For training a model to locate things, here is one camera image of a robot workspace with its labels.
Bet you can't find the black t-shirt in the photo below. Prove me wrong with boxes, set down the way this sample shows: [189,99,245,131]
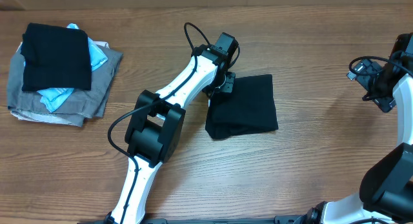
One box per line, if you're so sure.
[205,74,279,140]

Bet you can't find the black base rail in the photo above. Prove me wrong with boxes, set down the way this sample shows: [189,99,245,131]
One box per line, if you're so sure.
[141,215,306,224]

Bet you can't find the folded black garment on pile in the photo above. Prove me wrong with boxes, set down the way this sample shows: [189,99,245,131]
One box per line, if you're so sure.
[20,22,93,92]

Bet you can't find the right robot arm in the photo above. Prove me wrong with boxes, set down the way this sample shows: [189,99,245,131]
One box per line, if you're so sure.
[287,34,412,224]

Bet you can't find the folded grey trousers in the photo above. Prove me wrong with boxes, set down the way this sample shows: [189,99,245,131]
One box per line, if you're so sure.
[6,46,123,122]

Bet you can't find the folded white mesh garment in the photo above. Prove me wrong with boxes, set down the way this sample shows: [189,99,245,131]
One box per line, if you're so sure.
[10,110,83,127]

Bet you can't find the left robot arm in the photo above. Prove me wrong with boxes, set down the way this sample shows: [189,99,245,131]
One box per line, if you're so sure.
[103,33,239,223]

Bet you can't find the folded light blue garment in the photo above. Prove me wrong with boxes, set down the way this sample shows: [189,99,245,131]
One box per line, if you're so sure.
[23,23,109,113]

